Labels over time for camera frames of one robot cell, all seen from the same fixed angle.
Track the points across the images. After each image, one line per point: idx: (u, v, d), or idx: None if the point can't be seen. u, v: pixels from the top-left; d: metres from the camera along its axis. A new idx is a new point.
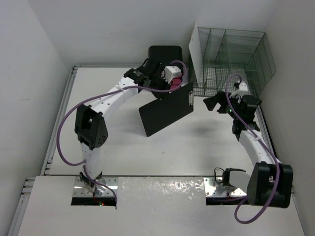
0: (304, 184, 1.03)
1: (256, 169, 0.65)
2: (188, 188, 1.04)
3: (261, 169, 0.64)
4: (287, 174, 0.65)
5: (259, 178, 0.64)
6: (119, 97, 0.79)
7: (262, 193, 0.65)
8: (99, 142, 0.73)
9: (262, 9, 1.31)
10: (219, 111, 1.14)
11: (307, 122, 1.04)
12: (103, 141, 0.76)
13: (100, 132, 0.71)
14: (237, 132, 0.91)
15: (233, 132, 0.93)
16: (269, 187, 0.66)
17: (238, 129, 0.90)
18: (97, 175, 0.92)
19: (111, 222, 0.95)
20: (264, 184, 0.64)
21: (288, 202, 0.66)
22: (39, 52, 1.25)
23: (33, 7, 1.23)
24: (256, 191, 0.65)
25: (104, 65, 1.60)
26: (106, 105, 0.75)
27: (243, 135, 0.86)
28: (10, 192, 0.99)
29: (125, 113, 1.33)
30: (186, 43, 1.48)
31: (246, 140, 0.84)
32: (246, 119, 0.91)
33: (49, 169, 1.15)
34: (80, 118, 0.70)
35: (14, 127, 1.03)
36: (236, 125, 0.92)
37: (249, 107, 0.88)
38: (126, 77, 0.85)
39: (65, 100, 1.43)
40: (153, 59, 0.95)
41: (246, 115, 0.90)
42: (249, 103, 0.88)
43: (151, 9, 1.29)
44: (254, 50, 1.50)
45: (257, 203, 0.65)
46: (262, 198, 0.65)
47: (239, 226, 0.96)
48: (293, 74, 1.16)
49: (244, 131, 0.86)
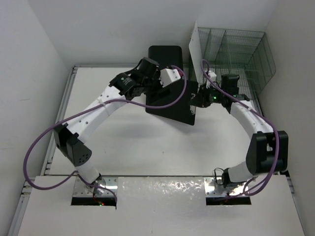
0: (304, 183, 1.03)
1: (254, 139, 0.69)
2: (188, 188, 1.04)
3: (259, 140, 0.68)
4: (284, 139, 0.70)
5: (258, 147, 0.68)
6: (100, 112, 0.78)
7: (262, 162, 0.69)
8: (80, 161, 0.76)
9: (262, 10, 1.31)
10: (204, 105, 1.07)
11: (306, 122, 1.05)
12: (88, 158, 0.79)
13: (78, 154, 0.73)
14: (228, 106, 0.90)
15: (224, 106, 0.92)
16: (269, 155, 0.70)
17: (228, 102, 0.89)
18: (93, 180, 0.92)
19: (111, 222, 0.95)
20: (263, 153, 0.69)
21: (286, 163, 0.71)
22: (39, 53, 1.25)
23: (33, 8, 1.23)
24: (257, 162, 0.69)
25: (104, 65, 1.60)
26: (83, 125, 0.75)
27: (234, 107, 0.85)
28: (10, 193, 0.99)
29: (125, 113, 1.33)
30: (186, 43, 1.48)
31: (237, 112, 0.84)
32: (231, 91, 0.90)
33: (49, 169, 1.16)
34: (58, 138, 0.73)
35: (15, 127, 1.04)
36: (223, 100, 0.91)
37: (230, 79, 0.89)
38: (111, 87, 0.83)
39: (65, 100, 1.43)
40: (147, 62, 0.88)
41: (230, 87, 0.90)
42: (230, 76, 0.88)
43: (151, 8, 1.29)
44: (254, 50, 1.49)
45: (258, 170, 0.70)
46: (262, 166, 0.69)
47: (239, 227, 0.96)
48: (293, 74, 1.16)
49: (234, 103, 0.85)
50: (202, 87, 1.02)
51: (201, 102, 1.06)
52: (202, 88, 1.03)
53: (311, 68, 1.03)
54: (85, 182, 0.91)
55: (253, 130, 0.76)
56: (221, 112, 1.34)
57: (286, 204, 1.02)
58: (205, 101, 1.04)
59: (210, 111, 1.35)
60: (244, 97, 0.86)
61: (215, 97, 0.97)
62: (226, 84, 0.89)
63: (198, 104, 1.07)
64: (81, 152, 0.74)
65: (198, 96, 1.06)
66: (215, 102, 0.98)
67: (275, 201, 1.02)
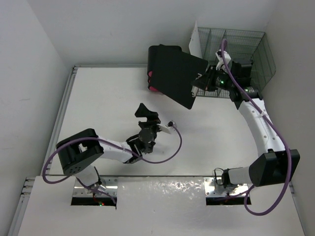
0: (305, 182, 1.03)
1: (263, 158, 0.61)
2: (188, 188, 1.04)
3: (268, 161, 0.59)
4: (294, 158, 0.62)
5: (265, 167, 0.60)
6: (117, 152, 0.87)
7: (267, 179, 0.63)
8: (72, 170, 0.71)
9: (262, 10, 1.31)
10: (207, 89, 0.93)
11: (307, 122, 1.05)
12: (72, 172, 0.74)
13: (83, 163, 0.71)
14: (236, 100, 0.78)
15: (232, 99, 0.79)
16: (276, 173, 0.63)
17: (237, 95, 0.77)
18: (91, 183, 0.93)
19: (112, 222, 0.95)
20: (268, 173, 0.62)
21: None
22: (39, 53, 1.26)
23: (33, 8, 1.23)
24: (260, 179, 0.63)
25: (104, 65, 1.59)
26: (108, 147, 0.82)
27: (243, 107, 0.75)
28: (10, 192, 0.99)
29: (125, 113, 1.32)
30: (186, 43, 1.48)
31: (246, 114, 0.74)
32: (241, 82, 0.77)
33: (49, 169, 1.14)
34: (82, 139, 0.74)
35: (15, 127, 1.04)
36: (233, 92, 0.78)
37: (243, 68, 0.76)
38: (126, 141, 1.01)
39: (65, 100, 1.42)
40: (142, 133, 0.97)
41: (241, 77, 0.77)
42: (242, 63, 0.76)
43: (151, 8, 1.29)
44: (254, 50, 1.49)
45: (260, 186, 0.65)
46: (266, 182, 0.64)
47: (239, 227, 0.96)
48: (293, 74, 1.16)
49: (244, 102, 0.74)
50: (211, 67, 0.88)
51: (204, 85, 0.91)
52: (210, 68, 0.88)
53: (311, 68, 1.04)
54: (83, 184, 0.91)
55: (263, 143, 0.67)
56: (222, 112, 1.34)
57: (286, 204, 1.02)
58: (210, 85, 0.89)
59: (210, 111, 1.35)
60: (256, 94, 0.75)
61: (222, 82, 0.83)
62: (237, 73, 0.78)
63: (201, 87, 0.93)
64: (81, 163, 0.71)
65: (204, 77, 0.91)
66: (222, 87, 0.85)
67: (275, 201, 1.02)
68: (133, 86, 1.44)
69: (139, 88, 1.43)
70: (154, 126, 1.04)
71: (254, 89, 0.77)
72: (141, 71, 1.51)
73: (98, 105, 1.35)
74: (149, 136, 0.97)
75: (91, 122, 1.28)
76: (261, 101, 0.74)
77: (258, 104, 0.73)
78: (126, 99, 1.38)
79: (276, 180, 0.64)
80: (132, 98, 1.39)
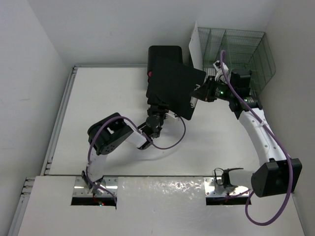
0: (305, 183, 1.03)
1: (265, 168, 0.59)
2: (188, 188, 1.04)
3: (270, 170, 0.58)
4: (297, 168, 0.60)
5: (267, 177, 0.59)
6: (135, 138, 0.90)
7: (270, 190, 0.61)
8: (107, 150, 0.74)
9: (262, 10, 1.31)
10: (207, 100, 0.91)
11: (307, 122, 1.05)
12: (107, 152, 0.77)
13: (116, 141, 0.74)
14: (236, 110, 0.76)
15: (232, 110, 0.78)
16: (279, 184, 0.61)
17: (237, 105, 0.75)
18: (97, 178, 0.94)
19: (111, 222, 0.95)
20: (271, 183, 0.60)
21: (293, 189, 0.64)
22: (39, 53, 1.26)
23: (33, 8, 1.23)
24: (263, 190, 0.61)
25: (104, 65, 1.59)
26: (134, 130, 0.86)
27: (243, 117, 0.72)
28: (10, 193, 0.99)
29: (125, 113, 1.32)
30: (186, 43, 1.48)
31: (247, 123, 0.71)
32: (241, 92, 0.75)
33: (49, 169, 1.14)
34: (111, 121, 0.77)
35: (15, 127, 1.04)
36: (233, 102, 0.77)
37: (242, 79, 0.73)
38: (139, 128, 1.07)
39: (65, 100, 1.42)
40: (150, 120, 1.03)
41: (241, 88, 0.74)
42: (241, 74, 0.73)
43: (151, 8, 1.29)
44: (254, 50, 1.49)
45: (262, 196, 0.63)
46: (268, 193, 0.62)
47: (238, 227, 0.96)
48: (293, 75, 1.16)
49: (245, 111, 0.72)
50: (210, 77, 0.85)
51: (204, 95, 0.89)
52: (209, 78, 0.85)
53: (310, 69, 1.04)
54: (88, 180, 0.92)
55: (264, 153, 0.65)
56: (222, 112, 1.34)
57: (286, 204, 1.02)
58: (210, 95, 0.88)
59: (211, 111, 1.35)
60: (256, 104, 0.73)
61: (222, 92, 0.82)
62: (236, 83, 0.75)
63: (200, 97, 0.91)
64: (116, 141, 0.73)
65: (202, 87, 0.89)
66: (222, 98, 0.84)
67: (274, 202, 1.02)
68: (133, 86, 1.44)
69: (139, 88, 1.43)
70: (161, 114, 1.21)
71: (254, 99, 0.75)
72: (141, 71, 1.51)
73: (99, 105, 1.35)
74: (156, 122, 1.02)
75: (91, 122, 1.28)
76: (261, 110, 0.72)
77: (258, 113, 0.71)
78: (127, 99, 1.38)
79: (280, 190, 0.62)
80: (132, 98, 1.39)
